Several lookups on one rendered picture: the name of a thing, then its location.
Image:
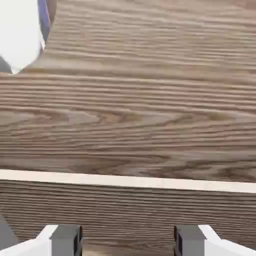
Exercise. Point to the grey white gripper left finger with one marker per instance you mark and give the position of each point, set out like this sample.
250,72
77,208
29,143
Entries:
64,242

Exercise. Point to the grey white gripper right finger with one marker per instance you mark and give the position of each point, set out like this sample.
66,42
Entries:
190,242

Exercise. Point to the wooden cabinet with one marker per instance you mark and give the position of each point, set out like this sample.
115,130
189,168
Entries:
128,208

